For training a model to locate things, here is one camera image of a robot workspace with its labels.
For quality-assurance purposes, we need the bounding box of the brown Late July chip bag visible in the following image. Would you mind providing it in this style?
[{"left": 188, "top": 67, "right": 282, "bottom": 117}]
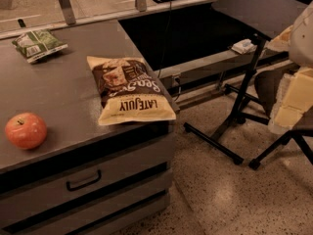
[{"left": 87, "top": 56, "right": 176, "bottom": 125}]

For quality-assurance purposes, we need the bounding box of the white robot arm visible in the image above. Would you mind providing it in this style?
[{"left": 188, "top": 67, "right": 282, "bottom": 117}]
[{"left": 289, "top": 1, "right": 313, "bottom": 67}]

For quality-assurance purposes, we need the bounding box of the green jalapeno chip bag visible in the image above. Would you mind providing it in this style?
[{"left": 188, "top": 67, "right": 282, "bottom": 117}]
[{"left": 12, "top": 29, "right": 68, "bottom": 64}]

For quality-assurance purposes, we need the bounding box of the grey drawer cabinet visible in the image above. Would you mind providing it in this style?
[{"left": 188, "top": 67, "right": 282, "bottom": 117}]
[{"left": 0, "top": 22, "right": 174, "bottom": 235}]

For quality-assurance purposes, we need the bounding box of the small white box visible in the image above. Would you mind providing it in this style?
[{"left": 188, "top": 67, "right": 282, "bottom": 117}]
[{"left": 231, "top": 39, "right": 256, "bottom": 55}]

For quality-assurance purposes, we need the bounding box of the black office chair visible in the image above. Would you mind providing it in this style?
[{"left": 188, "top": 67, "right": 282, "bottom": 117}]
[{"left": 248, "top": 67, "right": 313, "bottom": 169}]

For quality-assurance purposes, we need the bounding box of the red apple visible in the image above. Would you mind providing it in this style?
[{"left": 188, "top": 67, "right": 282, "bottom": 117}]
[{"left": 5, "top": 113, "right": 47, "bottom": 150}]

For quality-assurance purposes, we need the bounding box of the black stand table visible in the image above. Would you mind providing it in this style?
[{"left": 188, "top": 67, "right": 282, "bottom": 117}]
[{"left": 184, "top": 0, "right": 309, "bottom": 165}]

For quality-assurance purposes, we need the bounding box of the black hanging cable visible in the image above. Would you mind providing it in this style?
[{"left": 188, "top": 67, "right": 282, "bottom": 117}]
[{"left": 156, "top": 0, "right": 173, "bottom": 79}]

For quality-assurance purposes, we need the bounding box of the black drawer handle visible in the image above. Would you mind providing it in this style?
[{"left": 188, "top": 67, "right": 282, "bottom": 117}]
[{"left": 66, "top": 169, "right": 102, "bottom": 192}]

